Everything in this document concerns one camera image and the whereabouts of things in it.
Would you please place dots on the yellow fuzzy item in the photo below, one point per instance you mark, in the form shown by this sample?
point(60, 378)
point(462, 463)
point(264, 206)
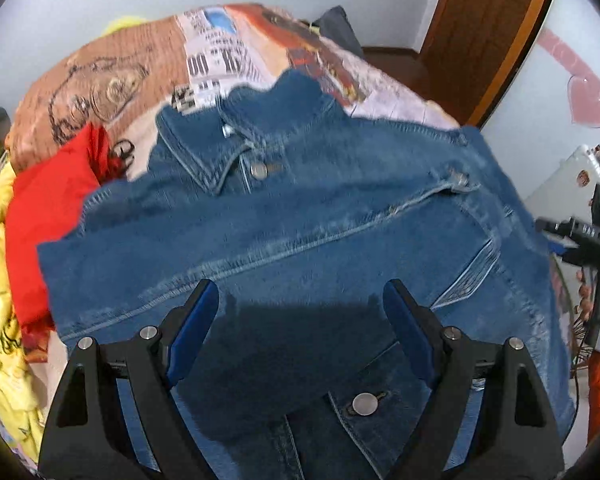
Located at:
point(125, 24)

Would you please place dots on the red cloth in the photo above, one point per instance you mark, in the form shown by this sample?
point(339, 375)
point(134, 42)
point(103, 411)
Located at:
point(45, 200)

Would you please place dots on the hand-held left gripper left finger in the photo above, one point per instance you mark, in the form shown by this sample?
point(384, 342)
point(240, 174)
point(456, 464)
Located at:
point(200, 317)

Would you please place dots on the white laptop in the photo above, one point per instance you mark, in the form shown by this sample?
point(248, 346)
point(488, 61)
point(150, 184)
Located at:
point(565, 190)

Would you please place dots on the yellow cartoon print cloth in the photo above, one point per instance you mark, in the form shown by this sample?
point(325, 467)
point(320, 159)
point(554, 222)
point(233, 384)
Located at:
point(0, 310)

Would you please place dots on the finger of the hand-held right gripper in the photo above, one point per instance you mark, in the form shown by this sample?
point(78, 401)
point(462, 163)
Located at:
point(555, 225)
point(567, 255)

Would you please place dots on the pink heart wall stickers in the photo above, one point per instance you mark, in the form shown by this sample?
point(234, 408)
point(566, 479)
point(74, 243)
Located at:
point(587, 100)

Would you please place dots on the newspaper print bed sheet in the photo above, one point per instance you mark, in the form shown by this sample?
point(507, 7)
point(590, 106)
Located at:
point(130, 75)

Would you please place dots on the dark grey pillow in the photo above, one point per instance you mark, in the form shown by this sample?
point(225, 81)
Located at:
point(340, 30)

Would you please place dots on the blue denim jacket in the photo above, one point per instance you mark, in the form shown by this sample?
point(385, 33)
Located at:
point(305, 220)

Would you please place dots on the brown wooden door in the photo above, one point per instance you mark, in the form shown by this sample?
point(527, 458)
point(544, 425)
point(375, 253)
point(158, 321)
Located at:
point(480, 35)

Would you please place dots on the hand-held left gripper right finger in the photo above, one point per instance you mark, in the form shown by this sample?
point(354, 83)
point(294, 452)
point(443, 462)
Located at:
point(402, 320)

